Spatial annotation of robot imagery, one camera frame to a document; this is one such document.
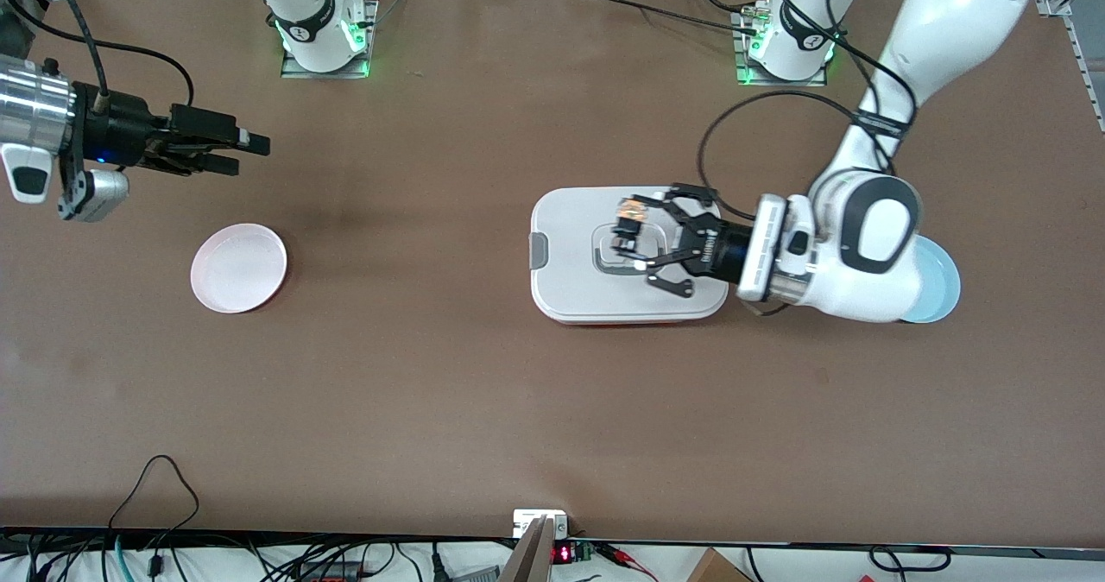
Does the orange push-button switch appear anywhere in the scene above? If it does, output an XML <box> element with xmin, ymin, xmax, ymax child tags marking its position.
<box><xmin>610</xmin><ymin>200</ymin><xmax>650</xmax><ymax>260</ymax></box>

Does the white lidded box grey latch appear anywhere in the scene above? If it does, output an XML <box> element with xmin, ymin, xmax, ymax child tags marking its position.
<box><xmin>528</xmin><ymin>187</ymin><xmax>730</xmax><ymax>325</ymax></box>

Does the pale pink round plate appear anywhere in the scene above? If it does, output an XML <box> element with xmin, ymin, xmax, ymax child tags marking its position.
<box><xmin>190</xmin><ymin>224</ymin><xmax>288</xmax><ymax>314</ymax></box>

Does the light blue round plate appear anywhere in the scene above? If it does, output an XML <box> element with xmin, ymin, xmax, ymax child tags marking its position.
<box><xmin>898</xmin><ymin>235</ymin><xmax>962</xmax><ymax>324</ymax></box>

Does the white socket box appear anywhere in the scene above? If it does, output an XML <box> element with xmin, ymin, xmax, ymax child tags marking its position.
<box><xmin>513</xmin><ymin>509</ymin><xmax>569</xmax><ymax>538</ymax></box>

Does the brown cardboard box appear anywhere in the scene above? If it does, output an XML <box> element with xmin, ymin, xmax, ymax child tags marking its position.
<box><xmin>686</xmin><ymin>547</ymin><xmax>752</xmax><ymax>582</ymax></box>

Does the tan wooden strip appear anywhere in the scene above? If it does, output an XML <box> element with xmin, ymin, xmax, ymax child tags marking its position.
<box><xmin>501</xmin><ymin>516</ymin><xmax>556</xmax><ymax>582</ymax></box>

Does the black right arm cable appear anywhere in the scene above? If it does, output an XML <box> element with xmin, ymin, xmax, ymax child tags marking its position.
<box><xmin>0</xmin><ymin>0</ymin><xmax>196</xmax><ymax>121</ymax></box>

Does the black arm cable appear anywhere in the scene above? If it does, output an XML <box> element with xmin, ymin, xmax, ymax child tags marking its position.
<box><xmin>0</xmin><ymin>0</ymin><xmax>196</xmax><ymax>121</ymax></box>
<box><xmin>698</xmin><ymin>0</ymin><xmax>918</xmax><ymax>220</ymax></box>

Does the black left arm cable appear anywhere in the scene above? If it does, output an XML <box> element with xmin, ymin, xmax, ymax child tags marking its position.
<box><xmin>698</xmin><ymin>0</ymin><xmax>918</xmax><ymax>220</ymax></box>

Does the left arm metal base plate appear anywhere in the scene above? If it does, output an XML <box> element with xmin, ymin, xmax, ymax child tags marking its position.
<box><xmin>732</xmin><ymin>8</ymin><xmax>837</xmax><ymax>87</ymax></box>

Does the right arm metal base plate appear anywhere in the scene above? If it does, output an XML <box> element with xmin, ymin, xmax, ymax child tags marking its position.
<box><xmin>280</xmin><ymin>0</ymin><xmax>380</xmax><ymax>79</ymax></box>

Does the thin black looped cable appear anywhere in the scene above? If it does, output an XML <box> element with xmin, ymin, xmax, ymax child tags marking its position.
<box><xmin>108</xmin><ymin>454</ymin><xmax>201</xmax><ymax>550</ymax></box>

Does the black cable loop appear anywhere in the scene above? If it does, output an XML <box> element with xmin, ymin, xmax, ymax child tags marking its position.
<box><xmin>867</xmin><ymin>546</ymin><xmax>952</xmax><ymax>574</ymax></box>

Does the aluminium frame rail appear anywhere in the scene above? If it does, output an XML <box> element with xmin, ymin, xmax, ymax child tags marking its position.
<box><xmin>1034</xmin><ymin>0</ymin><xmax>1105</xmax><ymax>134</ymax></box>

